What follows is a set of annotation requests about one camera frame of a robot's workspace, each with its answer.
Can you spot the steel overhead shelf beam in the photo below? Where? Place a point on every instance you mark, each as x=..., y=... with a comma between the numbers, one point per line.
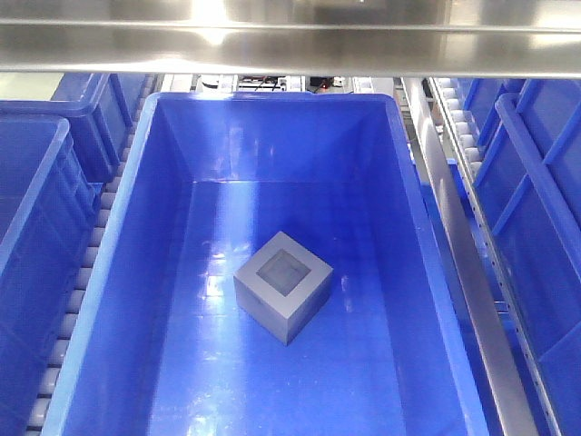
x=378, y=38

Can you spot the blue target bin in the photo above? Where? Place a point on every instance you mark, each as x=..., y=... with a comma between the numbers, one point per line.
x=161, y=347

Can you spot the blue bin left side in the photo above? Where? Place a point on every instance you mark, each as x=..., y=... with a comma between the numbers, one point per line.
x=48, y=210

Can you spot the blue bin rear left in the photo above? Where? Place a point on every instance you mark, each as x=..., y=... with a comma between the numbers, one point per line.
x=101, y=109

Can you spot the steel rail right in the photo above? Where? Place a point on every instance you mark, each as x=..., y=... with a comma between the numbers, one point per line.
x=452, y=161

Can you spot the gray hollow cube base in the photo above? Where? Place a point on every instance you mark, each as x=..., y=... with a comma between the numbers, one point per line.
x=282, y=286

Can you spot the white roller track left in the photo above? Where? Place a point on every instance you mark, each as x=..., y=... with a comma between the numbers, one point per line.
x=105, y=192

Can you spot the blue bin right side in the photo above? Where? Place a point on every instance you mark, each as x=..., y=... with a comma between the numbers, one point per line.
x=529, y=190

